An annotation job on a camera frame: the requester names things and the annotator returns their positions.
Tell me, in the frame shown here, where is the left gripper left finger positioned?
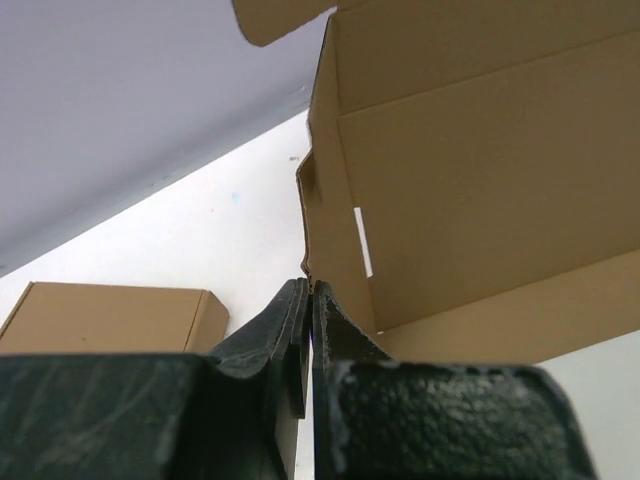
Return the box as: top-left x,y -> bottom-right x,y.
1,278 -> 311,479

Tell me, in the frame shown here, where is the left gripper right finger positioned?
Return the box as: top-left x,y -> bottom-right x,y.
312,282 -> 597,479

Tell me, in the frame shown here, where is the large cardboard box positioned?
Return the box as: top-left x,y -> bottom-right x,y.
234,1 -> 639,363

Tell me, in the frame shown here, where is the small closed cardboard box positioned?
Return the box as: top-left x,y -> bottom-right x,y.
1,282 -> 229,355

